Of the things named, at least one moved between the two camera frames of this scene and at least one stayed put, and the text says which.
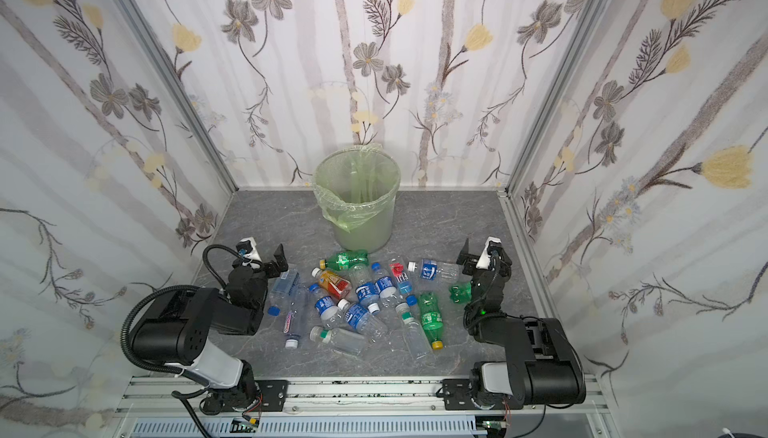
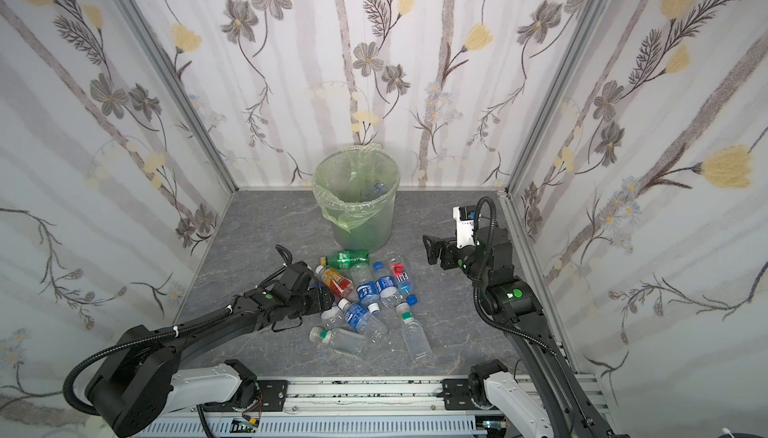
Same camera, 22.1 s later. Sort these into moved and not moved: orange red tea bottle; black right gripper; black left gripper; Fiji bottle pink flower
Moved: black right gripper; black left gripper
Not moved: orange red tea bottle; Fiji bottle pink flower
